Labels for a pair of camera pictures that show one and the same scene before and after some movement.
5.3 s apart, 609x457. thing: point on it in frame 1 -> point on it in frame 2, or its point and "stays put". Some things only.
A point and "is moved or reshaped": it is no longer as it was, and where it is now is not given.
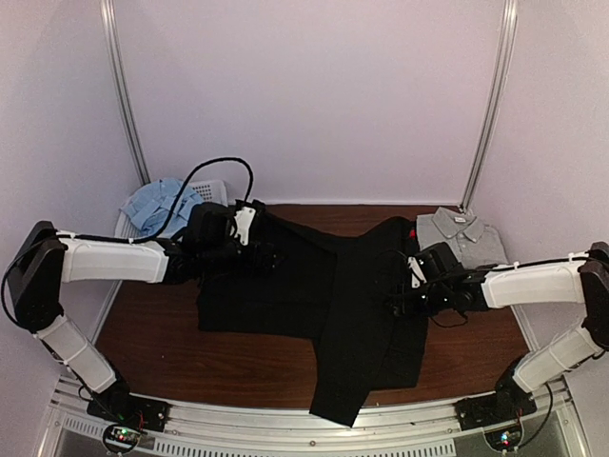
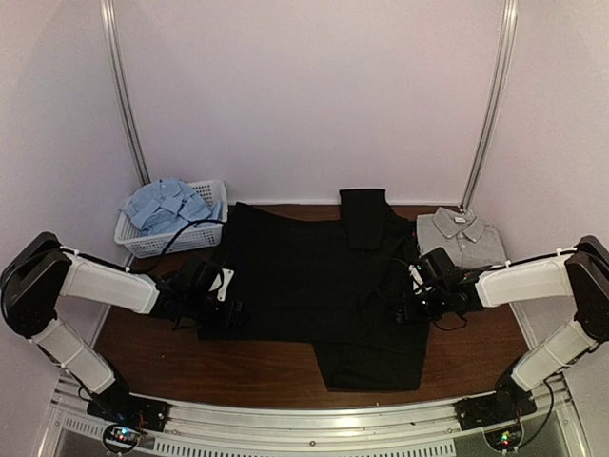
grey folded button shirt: x=476 y=243 stays put
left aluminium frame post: x=109 y=22 stays put
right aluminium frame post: x=498 y=107 stays put
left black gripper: x=265 y=265 -> x=228 y=322
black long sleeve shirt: x=338 y=291 is moved or reshaped
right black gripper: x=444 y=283 stays put
